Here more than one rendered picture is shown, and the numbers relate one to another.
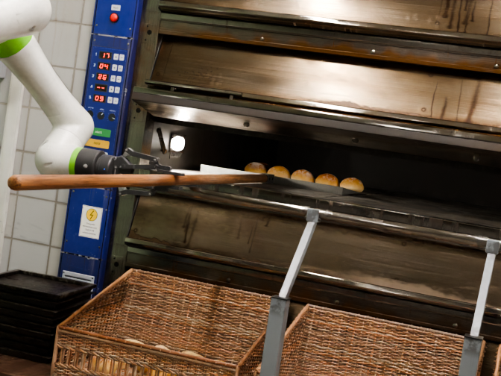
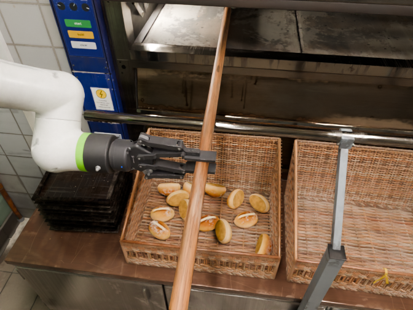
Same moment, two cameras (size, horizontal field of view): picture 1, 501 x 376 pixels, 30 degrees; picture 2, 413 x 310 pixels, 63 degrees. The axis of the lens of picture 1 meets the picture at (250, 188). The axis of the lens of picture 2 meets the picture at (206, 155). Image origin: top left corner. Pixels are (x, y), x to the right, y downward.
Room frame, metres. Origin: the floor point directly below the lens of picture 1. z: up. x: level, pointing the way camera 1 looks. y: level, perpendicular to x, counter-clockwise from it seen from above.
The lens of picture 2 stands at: (1.95, 0.30, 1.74)
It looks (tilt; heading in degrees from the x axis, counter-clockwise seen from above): 44 degrees down; 350
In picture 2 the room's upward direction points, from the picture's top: straight up
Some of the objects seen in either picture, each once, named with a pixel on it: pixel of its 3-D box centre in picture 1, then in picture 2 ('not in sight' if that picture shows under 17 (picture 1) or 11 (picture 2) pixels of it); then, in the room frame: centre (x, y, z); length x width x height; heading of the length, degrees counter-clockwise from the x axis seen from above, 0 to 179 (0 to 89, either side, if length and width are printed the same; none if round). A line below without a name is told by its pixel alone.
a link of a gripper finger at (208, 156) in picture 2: (171, 172); (200, 155); (2.49, 0.22, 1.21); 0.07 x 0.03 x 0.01; 74
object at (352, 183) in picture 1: (352, 183); not in sight; (3.83, -0.41, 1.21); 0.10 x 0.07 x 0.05; 75
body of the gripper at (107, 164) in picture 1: (116, 170); (134, 155); (2.53, 0.37, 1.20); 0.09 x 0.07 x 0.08; 74
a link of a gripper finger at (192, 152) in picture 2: (162, 164); (188, 149); (2.50, 0.24, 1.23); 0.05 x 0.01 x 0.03; 74
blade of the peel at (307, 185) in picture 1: (282, 178); not in sight; (3.62, -0.12, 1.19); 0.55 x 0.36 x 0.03; 74
